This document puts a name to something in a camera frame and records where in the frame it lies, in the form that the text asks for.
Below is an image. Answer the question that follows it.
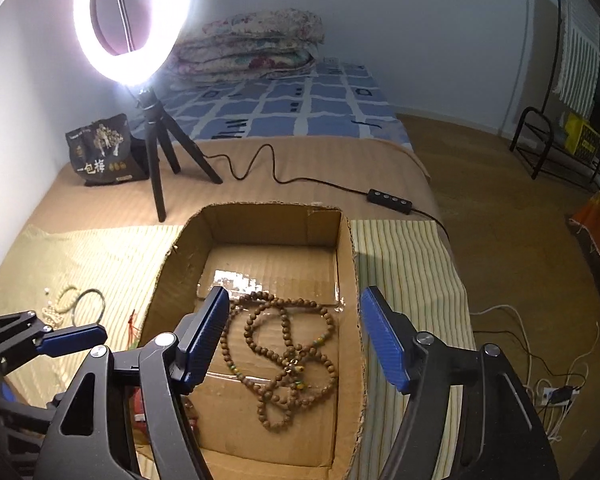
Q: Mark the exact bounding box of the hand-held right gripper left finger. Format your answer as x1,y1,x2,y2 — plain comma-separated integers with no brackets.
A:
30,287,231,480

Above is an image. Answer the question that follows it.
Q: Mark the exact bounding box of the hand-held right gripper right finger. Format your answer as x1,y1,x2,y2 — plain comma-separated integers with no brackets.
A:
360,286,561,480

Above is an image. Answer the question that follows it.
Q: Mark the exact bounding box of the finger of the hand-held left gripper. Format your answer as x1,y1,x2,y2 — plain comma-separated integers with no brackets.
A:
0,310,109,361
0,357,63,436

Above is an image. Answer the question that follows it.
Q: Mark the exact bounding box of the pearl necklace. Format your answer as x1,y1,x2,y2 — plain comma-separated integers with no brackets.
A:
39,287,67,327

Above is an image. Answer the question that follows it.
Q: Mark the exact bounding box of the metal bangle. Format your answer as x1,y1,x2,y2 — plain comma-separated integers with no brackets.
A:
71,289,106,328

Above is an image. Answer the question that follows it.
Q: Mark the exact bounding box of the cream bead bracelet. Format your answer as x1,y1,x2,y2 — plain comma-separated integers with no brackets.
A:
54,285,82,307

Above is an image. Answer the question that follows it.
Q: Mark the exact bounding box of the wooden bead necklace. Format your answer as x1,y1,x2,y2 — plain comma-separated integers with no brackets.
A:
219,290,338,433

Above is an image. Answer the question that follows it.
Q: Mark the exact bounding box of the cardboard box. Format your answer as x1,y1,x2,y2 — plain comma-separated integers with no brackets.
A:
135,202,373,480

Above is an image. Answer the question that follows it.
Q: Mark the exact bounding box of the striped yellow cloth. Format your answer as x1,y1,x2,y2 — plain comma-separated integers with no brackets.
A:
0,219,481,480

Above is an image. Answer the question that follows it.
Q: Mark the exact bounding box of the brown blanket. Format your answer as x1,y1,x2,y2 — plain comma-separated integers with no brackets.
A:
0,135,444,313

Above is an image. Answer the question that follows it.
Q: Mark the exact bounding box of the black inline controller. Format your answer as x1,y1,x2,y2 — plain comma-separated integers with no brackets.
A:
366,189,415,217

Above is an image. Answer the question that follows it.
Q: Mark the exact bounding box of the white power strip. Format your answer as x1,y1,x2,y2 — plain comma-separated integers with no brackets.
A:
530,382,586,409

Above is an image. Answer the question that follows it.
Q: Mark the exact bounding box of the black snack bag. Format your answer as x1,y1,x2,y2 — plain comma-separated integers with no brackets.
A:
65,114,152,187

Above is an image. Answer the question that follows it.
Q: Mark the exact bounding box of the black tripod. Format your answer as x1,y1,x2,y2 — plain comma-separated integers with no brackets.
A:
134,87,225,224

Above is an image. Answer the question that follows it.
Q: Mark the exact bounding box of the blue checked bedsheet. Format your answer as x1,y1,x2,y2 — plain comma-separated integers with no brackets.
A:
129,61,414,154

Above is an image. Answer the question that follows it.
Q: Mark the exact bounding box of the black garment rack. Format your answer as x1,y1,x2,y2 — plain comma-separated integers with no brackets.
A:
509,0,600,196

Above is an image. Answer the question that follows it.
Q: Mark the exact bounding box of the yellow crate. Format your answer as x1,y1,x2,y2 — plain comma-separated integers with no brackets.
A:
561,112,600,162

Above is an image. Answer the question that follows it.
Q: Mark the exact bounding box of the folded floral quilt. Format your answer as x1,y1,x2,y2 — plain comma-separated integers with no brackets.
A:
172,7,327,82

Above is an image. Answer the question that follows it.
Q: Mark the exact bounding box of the striped towel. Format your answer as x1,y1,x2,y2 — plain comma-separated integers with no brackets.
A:
551,0,600,117

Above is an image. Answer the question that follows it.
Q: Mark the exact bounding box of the red string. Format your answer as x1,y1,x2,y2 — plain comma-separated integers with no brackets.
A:
126,309,147,350

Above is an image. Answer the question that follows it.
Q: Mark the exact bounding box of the white cable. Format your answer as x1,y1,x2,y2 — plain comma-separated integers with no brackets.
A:
469,304,537,362

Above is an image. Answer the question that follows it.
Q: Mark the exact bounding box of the black floor cable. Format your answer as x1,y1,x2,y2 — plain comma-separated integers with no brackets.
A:
472,329,583,387

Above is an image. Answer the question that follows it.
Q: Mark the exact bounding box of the black light cable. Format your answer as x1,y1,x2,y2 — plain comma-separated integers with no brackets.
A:
192,143,448,247

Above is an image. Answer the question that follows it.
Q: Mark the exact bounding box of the ring light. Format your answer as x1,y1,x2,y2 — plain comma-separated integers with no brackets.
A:
72,0,204,87

